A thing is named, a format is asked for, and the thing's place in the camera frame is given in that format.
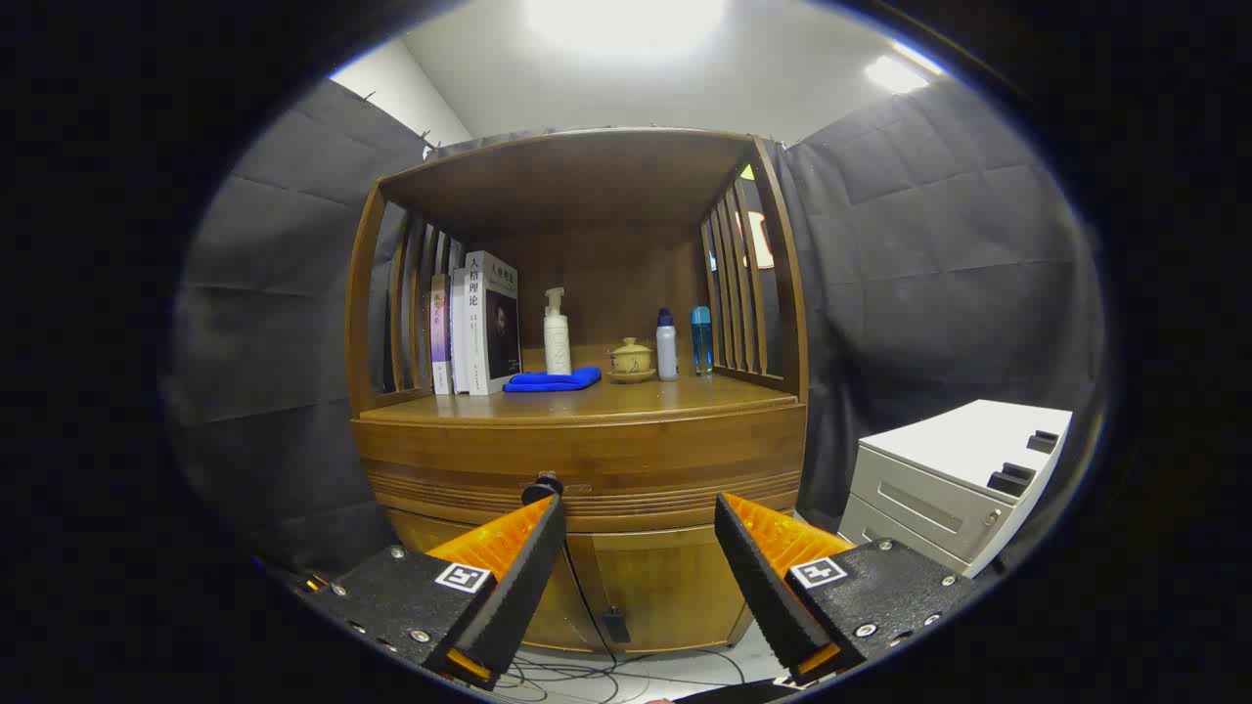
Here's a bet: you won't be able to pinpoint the wooden countertop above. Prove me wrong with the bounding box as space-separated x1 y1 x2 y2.
360 370 798 423

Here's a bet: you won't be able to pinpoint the blue folded cloth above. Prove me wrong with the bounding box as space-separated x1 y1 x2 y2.
503 367 604 394

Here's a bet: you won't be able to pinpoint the ceiling light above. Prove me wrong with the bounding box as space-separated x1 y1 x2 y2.
866 54 930 96
528 0 725 50

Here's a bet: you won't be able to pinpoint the purple book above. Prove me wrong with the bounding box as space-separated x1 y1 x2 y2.
430 274 454 395

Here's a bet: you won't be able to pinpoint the white filing cabinet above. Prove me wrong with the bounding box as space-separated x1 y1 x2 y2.
839 399 1074 578

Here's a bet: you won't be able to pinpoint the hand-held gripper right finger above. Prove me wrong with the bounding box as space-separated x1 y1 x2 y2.
714 492 979 685

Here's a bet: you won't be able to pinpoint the wooden cabinet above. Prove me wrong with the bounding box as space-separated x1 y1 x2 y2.
344 127 811 654

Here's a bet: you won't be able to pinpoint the white book with portrait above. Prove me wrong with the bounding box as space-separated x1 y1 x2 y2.
465 250 521 396

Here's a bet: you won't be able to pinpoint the wooden drawer with black knob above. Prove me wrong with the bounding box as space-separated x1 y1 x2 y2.
352 406 808 534

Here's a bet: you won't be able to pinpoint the white pump bottle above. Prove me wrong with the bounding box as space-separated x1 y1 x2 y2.
543 286 573 375

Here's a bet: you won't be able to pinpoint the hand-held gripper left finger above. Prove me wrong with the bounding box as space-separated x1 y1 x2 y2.
293 494 568 690

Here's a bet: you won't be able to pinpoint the thin white book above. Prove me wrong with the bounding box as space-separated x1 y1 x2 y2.
450 266 472 395

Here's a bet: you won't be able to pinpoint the black floor cables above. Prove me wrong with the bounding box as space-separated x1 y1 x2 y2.
489 645 754 704

